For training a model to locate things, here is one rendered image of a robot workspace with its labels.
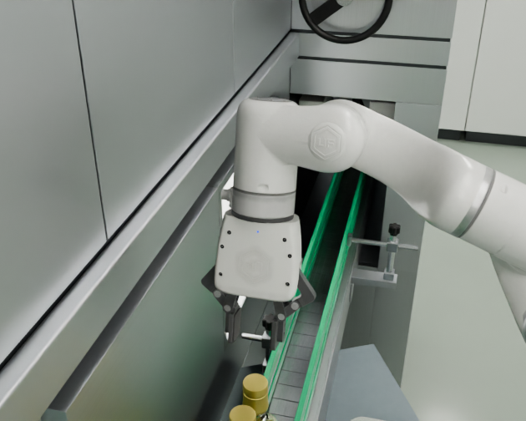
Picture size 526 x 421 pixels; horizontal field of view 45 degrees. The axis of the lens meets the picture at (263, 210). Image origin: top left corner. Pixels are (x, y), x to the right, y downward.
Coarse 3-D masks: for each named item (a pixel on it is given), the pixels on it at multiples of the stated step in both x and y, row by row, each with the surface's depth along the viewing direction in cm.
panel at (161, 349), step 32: (224, 160) 107; (192, 224) 89; (160, 256) 82; (192, 256) 91; (160, 288) 80; (192, 288) 93; (128, 320) 71; (160, 320) 81; (192, 320) 94; (224, 320) 113; (96, 352) 67; (128, 352) 72; (160, 352) 83; (192, 352) 96; (224, 352) 115; (64, 384) 63; (96, 384) 65; (128, 384) 73; (160, 384) 84; (192, 384) 98; (64, 416) 60; (96, 416) 66; (128, 416) 75; (160, 416) 86; (192, 416) 101
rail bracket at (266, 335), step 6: (264, 318) 120; (270, 318) 120; (264, 324) 120; (270, 324) 119; (270, 330) 120; (246, 336) 123; (252, 336) 123; (258, 336) 123; (264, 336) 122; (270, 336) 121; (264, 342) 122; (270, 354) 123; (264, 360) 126; (264, 366) 124; (264, 372) 125
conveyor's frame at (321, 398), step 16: (368, 176) 200; (368, 192) 192; (368, 208) 198; (352, 256) 161; (336, 304) 144; (336, 320) 139; (336, 336) 135; (336, 352) 141; (320, 368) 126; (320, 384) 123; (320, 400) 120; (320, 416) 119
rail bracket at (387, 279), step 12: (396, 228) 148; (348, 240) 153; (360, 240) 153; (372, 240) 153; (396, 240) 151; (396, 252) 151; (360, 276) 157; (372, 276) 157; (384, 276) 155; (396, 276) 157
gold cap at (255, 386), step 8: (248, 376) 85; (256, 376) 85; (248, 384) 84; (256, 384) 84; (264, 384) 84; (248, 392) 83; (256, 392) 83; (264, 392) 84; (248, 400) 84; (256, 400) 84; (264, 400) 85; (256, 408) 85; (264, 408) 85
